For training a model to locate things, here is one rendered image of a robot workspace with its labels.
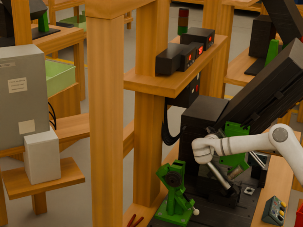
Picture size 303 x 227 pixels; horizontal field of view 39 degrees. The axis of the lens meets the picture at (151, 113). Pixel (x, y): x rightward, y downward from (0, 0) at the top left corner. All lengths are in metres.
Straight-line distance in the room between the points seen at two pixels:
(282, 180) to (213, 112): 0.52
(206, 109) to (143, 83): 0.62
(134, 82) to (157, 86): 0.10
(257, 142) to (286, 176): 0.74
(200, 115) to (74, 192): 1.83
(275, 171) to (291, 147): 0.84
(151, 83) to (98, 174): 0.41
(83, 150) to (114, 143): 2.80
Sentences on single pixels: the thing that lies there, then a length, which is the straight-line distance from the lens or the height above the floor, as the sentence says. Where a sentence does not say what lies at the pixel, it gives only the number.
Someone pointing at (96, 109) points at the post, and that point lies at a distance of 1.44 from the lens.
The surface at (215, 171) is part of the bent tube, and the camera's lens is 2.05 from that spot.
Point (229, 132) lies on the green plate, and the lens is 2.03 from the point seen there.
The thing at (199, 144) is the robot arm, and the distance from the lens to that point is 1.68.
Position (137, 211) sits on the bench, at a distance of 2.04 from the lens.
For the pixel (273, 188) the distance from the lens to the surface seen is 2.28.
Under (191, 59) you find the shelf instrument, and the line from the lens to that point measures 1.90.
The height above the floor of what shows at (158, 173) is 1.12.
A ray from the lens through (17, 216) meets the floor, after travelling 3.52.
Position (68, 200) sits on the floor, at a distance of 3.61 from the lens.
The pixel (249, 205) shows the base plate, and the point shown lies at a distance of 2.13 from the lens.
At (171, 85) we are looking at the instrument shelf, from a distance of 1.66.
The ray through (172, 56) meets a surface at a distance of 1.71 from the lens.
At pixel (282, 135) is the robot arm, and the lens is 1.60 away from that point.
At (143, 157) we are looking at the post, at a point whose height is 1.15.
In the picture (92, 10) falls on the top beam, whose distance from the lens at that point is 1.33.
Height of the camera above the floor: 2.14
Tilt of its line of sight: 25 degrees down
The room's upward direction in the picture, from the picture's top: 2 degrees clockwise
